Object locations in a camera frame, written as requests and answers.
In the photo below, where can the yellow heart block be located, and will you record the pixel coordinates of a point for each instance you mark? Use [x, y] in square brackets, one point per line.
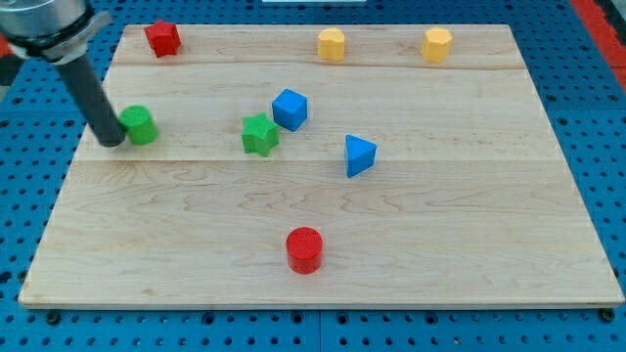
[331, 44]

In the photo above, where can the blue cube block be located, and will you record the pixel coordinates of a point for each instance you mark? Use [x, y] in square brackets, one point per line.
[290, 110]

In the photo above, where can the red star block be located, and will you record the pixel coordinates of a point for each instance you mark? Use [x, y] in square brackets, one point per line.
[163, 38]

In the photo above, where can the red cylinder block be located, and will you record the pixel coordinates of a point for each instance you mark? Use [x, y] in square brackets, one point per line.
[305, 247]

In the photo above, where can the green star block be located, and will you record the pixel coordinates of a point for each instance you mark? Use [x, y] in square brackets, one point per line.
[260, 135]

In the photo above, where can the light wooden board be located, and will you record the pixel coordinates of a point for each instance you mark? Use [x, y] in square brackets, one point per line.
[470, 203]

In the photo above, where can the blue triangle block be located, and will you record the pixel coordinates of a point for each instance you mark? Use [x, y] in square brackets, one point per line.
[359, 155]

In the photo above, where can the yellow hexagon block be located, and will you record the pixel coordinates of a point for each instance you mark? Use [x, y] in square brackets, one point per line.
[437, 44]

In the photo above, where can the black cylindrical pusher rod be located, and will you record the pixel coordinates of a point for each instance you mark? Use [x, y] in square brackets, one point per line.
[85, 87]

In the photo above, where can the green cylinder block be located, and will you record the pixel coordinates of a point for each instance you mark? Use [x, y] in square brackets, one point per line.
[138, 124]

